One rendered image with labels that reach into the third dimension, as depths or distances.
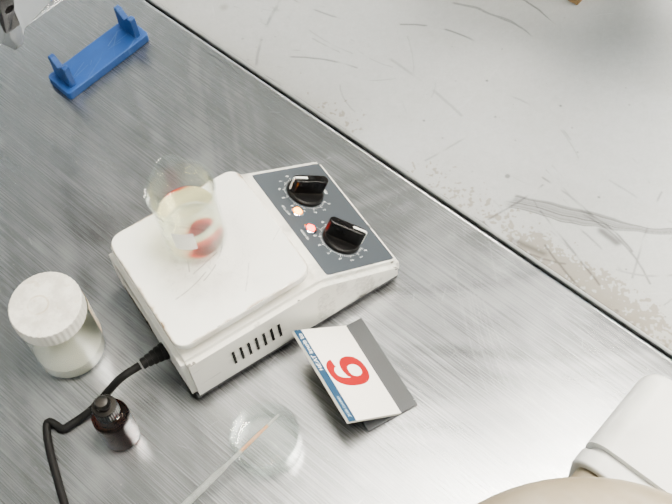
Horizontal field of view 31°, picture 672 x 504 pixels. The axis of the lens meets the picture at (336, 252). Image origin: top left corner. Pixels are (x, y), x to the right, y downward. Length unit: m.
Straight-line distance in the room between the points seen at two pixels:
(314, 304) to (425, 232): 0.14
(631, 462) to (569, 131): 0.81
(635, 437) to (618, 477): 0.01
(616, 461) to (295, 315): 0.66
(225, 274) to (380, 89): 0.28
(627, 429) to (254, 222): 0.66
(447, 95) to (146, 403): 0.39
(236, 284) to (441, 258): 0.19
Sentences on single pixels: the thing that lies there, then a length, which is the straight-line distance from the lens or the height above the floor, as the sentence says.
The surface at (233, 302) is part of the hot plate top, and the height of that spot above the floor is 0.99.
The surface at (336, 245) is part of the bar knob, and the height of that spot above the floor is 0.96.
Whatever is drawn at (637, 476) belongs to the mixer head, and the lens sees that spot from 0.30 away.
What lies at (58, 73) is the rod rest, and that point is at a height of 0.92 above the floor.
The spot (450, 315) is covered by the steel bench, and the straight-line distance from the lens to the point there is 0.99.
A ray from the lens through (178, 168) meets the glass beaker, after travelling 0.91.
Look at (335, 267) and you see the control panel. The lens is 0.95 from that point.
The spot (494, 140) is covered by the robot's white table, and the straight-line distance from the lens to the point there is 1.08.
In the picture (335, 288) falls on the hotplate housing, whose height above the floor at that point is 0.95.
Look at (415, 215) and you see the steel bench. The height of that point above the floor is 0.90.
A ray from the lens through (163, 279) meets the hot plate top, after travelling 0.93.
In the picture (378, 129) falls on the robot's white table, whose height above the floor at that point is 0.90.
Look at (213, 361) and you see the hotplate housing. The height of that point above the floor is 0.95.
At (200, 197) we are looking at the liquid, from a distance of 0.92.
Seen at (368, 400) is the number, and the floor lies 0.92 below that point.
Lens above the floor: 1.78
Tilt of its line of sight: 59 degrees down
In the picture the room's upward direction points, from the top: 8 degrees counter-clockwise
